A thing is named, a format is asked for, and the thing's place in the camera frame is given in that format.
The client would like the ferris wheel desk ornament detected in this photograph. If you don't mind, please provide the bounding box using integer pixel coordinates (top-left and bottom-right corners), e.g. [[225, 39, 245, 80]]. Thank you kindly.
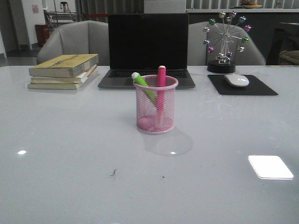
[[203, 11, 249, 74]]

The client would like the grey right armchair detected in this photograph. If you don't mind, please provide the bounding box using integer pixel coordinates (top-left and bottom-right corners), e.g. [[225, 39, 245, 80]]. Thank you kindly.
[[187, 21, 266, 66]]

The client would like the grey armchair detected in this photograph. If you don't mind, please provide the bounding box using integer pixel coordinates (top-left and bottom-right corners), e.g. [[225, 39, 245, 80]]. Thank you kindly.
[[36, 20, 110, 66], [187, 21, 266, 66]]

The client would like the fruit bowl on counter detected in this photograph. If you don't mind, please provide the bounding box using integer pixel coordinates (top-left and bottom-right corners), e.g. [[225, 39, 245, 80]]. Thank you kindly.
[[240, 0, 262, 9]]

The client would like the red trash bin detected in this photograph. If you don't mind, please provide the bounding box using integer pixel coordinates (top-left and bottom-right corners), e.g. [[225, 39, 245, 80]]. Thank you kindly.
[[35, 24, 50, 47]]

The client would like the green highlighter pen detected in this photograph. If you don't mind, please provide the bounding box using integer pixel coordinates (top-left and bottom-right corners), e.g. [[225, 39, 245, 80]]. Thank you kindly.
[[131, 71, 157, 107]]

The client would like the white computer mouse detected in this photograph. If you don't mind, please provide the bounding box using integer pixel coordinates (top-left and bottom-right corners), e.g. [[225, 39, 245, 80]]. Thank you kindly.
[[224, 74, 249, 87]]

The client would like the pink mesh pen holder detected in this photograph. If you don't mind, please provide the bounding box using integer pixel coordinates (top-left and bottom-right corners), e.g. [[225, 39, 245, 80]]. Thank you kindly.
[[133, 75, 178, 134]]

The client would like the pale bottom book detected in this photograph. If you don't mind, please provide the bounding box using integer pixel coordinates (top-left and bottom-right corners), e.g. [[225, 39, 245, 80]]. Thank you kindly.
[[27, 77, 90, 90]]

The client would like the black mouse pad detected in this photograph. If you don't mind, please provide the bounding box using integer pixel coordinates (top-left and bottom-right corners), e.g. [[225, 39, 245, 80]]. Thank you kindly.
[[208, 75, 278, 96]]

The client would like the pink highlighter pen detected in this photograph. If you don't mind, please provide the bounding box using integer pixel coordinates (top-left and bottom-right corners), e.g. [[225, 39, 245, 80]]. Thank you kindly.
[[157, 65, 166, 123]]

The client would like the yellow top book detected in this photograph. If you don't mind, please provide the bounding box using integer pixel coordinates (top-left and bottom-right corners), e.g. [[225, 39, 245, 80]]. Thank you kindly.
[[29, 54, 99, 78]]

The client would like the grey left armchair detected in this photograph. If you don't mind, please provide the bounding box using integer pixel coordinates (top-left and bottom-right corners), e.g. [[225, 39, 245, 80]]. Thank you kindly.
[[36, 20, 110, 66]]

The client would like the grey laptop black screen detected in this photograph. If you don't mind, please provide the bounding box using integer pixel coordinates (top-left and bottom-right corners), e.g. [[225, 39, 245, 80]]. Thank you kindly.
[[98, 13, 195, 89]]

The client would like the white middle book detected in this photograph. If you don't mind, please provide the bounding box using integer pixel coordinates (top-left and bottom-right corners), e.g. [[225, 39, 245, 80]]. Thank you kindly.
[[31, 65, 97, 84]]

